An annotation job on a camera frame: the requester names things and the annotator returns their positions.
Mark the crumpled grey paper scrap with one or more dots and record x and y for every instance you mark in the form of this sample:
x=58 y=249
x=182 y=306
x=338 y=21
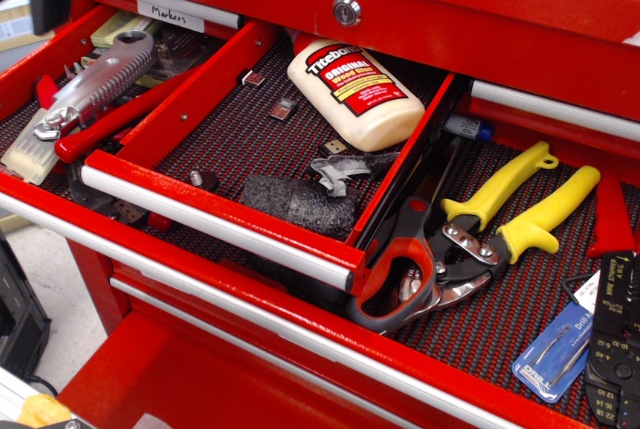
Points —
x=337 y=169

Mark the dark blade package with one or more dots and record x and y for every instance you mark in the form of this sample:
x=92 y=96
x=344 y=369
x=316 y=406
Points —
x=177 y=51

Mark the red plastic wedge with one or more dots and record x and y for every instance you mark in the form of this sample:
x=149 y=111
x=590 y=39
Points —
x=612 y=230

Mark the black equipment case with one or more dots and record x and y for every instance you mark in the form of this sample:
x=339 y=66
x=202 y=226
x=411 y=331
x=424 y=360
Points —
x=25 y=326

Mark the red tool chest cabinet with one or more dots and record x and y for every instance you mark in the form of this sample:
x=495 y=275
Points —
x=570 y=61

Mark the red handled pliers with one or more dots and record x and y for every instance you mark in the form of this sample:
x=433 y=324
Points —
x=71 y=147

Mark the wide open red drawer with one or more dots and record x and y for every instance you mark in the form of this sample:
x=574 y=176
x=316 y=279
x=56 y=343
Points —
x=275 y=357

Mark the black grip tape piece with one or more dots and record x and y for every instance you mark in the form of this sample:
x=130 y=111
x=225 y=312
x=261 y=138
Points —
x=304 y=203

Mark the black wire stripper tool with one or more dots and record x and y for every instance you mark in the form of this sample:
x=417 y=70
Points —
x=612 y=371

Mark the black USB stick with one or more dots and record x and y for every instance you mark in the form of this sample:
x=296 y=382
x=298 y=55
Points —
x=332 y=147

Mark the black knob with screw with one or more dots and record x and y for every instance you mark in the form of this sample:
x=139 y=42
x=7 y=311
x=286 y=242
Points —
x=204 y=180

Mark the red black handled scissors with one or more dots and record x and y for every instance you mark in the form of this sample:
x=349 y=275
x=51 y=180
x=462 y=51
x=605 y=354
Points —
x=402 y=274

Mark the clear plastic drill bit case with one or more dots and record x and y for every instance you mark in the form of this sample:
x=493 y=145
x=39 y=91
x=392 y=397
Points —
x=29 y=156

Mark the small usb dongle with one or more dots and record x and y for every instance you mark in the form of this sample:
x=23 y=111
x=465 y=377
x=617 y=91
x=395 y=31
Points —
x=283 y=109
x=250 y=77

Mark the green flat box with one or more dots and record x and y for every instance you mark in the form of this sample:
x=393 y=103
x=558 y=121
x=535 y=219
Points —
x=122 y=21

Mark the small USB dongle upper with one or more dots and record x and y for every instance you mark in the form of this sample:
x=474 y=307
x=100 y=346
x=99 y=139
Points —
x=250 y=77

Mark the small open red drawer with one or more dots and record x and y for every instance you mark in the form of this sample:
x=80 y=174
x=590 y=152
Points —
x=213 y=124

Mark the small USB dongle middle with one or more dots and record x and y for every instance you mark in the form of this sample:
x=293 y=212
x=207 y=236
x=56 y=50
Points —
x=283 y=109

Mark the yellow handled tin snips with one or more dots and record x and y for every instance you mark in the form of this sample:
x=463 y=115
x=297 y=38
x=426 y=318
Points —
x=492 y=229

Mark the white Markers label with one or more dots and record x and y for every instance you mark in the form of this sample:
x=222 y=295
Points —
x=171 y=16

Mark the Titebond wood glue bottle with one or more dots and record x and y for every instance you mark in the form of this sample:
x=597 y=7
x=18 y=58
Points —
x=364 y=102

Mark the blue drill bit package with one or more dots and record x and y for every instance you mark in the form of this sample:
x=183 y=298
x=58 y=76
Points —
x=552 y=362

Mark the silver cabinet lock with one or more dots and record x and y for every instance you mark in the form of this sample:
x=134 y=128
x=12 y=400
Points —
x=347 y=13

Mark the blue capped marker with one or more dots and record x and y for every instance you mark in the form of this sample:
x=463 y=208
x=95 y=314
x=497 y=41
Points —
x=470 y=128

